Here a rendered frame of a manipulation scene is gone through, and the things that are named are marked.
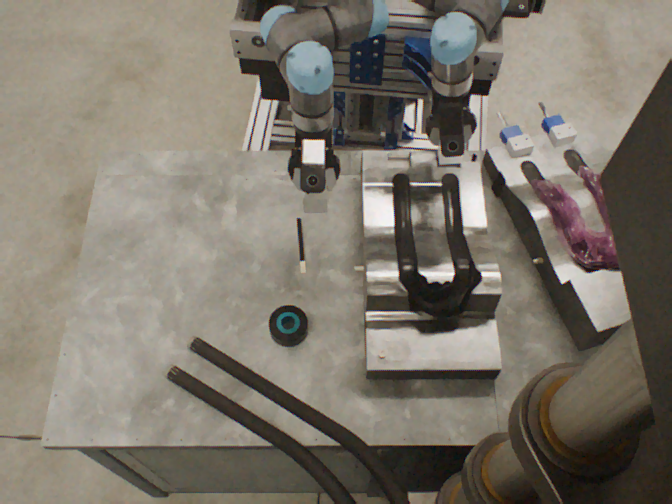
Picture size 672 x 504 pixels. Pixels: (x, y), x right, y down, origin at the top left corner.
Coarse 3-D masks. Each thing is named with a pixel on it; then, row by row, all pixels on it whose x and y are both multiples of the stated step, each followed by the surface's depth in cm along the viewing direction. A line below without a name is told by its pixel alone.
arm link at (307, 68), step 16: (304, 48) 108; (320, 48) 108; (288, 64) 107; (304, 64) 106; (320, 64) 106; (288, 80) 110; (304, 80) 107; (320, 80) 107; (304, 96) 110; (320, 96) 110; (304, 112) 114; (320, 112) 114
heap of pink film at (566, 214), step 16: (592, 176) 145; (544, 192) 143; (560, 192) 142; (592, 192) 142; (560, 208) 138; (576, 208) 139; (560, 224) 138; (576, 224) 138; (608, 224) 140; (560, 240) 139; (576, 240) 137; (592, 240) 138; (608, 240) 137; (576, 256) 138; (592, 256) 136; (608, 256) 136
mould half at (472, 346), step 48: (384, 192) 144; (432, 192) 144; (480, 192) 144; (384, 240) 138; (432, 240) 138; (480, 240) 137; (384, 288) 128; (480, 288) 128; (384, 336) 131; (432, 336) 131; (480, 336) 131
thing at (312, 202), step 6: (324, 192) 137; (306, 198) 136; (312, 198) 136; (318, 198) 136; (324, 198) 136; (306, 204) 137; (312, 204) 137; (318, 204) 137; (324, 204) 137; (306, 210) 139; (312, 210) 139; (318, 210) 140; (324, 210) 140
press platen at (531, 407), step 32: (544, 384) 56; (512, 416) 58; (544, 416) 55; (512, 448) 58; (544, 448) 54; (640, 448) 54; (544, 480) 54; (576, 480) 53; (608, 480) 53; (640, 480) 53
